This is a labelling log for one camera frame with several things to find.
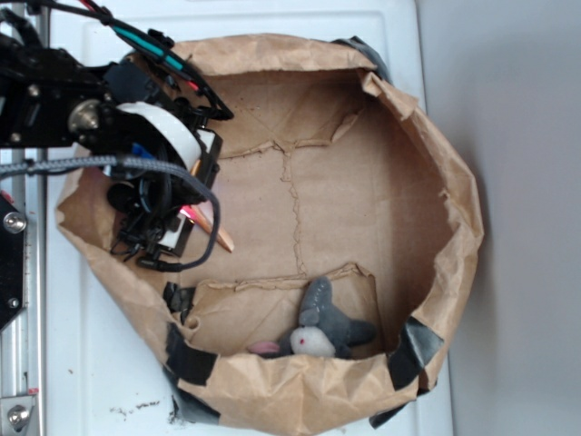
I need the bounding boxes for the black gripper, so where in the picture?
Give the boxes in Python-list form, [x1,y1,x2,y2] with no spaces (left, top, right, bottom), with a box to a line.
[103,98,222,263]

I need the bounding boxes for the orange spiral sea shell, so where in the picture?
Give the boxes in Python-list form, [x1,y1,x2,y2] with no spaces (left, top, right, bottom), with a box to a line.
[181,158,235,253]

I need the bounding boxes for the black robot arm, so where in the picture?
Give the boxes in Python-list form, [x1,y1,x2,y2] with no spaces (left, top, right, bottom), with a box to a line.
[1,1,233,272]

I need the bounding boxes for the brown paper bag bin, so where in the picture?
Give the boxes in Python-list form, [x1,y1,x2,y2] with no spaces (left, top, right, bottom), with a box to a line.
[55,35,483,435]

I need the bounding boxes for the white plastic tray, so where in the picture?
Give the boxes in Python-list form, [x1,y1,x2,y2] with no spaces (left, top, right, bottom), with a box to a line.
[44,1,425,435]

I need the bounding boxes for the grey plush bunny toy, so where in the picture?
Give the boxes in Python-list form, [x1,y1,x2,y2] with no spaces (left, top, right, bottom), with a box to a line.
[248,276,377,359]

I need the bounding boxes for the white flat ribbon cable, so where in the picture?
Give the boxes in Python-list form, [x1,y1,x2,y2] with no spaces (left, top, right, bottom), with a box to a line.
[115,102,203,169]

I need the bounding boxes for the black green red cable bundle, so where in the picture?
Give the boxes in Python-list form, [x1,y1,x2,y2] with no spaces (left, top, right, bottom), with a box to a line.
[25,0,235,122]

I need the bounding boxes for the grey braided cable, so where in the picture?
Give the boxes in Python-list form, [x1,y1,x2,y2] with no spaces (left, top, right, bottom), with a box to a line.
[0,154,222,273]

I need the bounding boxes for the black mounting bracket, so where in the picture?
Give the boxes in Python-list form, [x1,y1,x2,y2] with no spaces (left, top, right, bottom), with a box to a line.
[0,191,27,332]

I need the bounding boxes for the aluminium frame rail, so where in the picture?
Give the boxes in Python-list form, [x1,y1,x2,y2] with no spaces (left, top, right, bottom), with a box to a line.
[1,175,47,435]

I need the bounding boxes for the silver corner bracket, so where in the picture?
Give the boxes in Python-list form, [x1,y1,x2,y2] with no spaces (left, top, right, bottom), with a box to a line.
[1,395,38,436]

